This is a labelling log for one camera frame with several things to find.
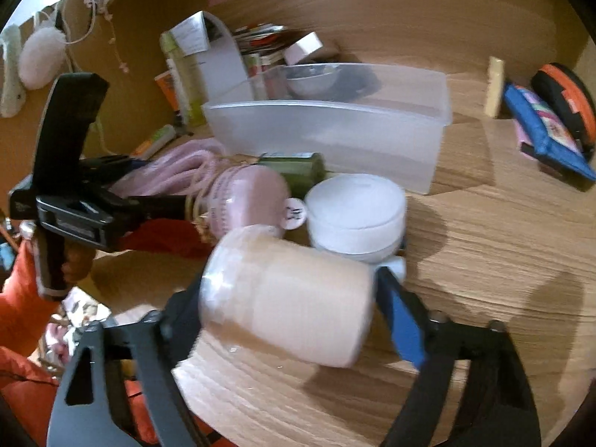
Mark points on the person's left forearm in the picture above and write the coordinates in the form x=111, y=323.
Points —
x=21, y=316

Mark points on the white cardboard box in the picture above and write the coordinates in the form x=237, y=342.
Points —
x=305, y=46

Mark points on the beige jar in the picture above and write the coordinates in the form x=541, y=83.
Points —
x=288, y=298

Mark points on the white plush toy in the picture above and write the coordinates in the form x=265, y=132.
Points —
x=9, y=79

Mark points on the pale yellow tube bottle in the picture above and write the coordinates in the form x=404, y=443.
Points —
x=494, y=86

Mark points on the white plush ball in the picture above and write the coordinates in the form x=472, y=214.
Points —
x=42, y=56

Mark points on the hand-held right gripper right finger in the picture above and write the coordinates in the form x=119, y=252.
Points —
x=401, y=321

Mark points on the white paper slip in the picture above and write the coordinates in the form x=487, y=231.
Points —
x=191, y=32

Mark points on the clear plastic storage bin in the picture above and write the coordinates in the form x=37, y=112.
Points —
x=335, y=135

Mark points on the person's left hand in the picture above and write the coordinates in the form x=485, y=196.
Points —
x=77, y=263

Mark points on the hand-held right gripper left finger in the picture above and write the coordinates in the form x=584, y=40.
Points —
x=182, y=317

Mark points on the small orange box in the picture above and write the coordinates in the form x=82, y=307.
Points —
x=166, y=91

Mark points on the tall pale green bottle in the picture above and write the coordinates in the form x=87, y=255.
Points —
x=184, y=84

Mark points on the white bowl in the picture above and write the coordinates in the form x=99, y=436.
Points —
x=309, y=84

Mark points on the stack of books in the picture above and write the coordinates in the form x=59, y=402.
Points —
x=263, y=44

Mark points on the black orange zip case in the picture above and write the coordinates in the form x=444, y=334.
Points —
x=565, y=88

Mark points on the person's orange jacket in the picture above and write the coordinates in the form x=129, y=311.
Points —
x=158, y=240

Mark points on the pink round brush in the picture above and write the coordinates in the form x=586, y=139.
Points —
x=247, y=200

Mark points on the white round jar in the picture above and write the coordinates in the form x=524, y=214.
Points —
x=358, y=214

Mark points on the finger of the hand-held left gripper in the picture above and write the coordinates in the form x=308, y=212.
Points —
x=114, y=166
x=153, y=207

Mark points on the wooden desktop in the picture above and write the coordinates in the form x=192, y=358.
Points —
x=489, y=251

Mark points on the pink phone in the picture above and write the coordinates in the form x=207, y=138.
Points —
x=524, y=137

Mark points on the blue patchwork pouch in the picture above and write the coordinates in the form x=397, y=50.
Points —
x=545, y=125

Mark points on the dark green bottle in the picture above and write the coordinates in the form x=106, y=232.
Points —
x=298, y=170

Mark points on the white green tube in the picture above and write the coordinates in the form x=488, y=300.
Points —
x=153, y=142

